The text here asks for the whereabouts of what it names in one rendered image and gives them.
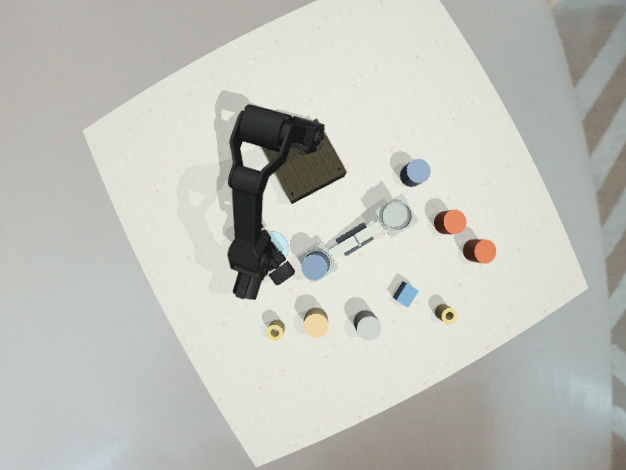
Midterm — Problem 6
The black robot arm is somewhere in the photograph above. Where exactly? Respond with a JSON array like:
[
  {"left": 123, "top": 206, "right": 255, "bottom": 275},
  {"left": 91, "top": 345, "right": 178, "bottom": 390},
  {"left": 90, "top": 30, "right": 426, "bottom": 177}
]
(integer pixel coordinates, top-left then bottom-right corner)
[{"left": 227, "top": 104, "right": 325, "bottom": 300}]

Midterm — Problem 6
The orange cylinder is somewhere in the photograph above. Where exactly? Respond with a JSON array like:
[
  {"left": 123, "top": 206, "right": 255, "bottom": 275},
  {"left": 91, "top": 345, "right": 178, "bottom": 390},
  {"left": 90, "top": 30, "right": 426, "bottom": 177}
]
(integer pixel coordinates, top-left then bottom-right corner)
[
  {"left": 463, "top": 239, "right": 496, "bottom": 264},
  {"left": 434, "top": 209, "right": 467, "bottom": 234}
]

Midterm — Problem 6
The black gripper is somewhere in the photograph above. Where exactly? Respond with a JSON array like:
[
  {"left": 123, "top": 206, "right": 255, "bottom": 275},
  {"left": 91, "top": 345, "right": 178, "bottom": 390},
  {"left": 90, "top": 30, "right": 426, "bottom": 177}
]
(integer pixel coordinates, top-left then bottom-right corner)
[{"left": 261, "top": 229, "right": 295, "bottom": 286}]

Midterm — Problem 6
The light blue block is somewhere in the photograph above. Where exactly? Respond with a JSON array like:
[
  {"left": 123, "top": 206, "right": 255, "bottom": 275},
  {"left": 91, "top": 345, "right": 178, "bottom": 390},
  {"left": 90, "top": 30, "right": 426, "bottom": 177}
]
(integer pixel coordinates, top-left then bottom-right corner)
[{"left": 393, "top": 281, "right": 419, "bottom": 308}]

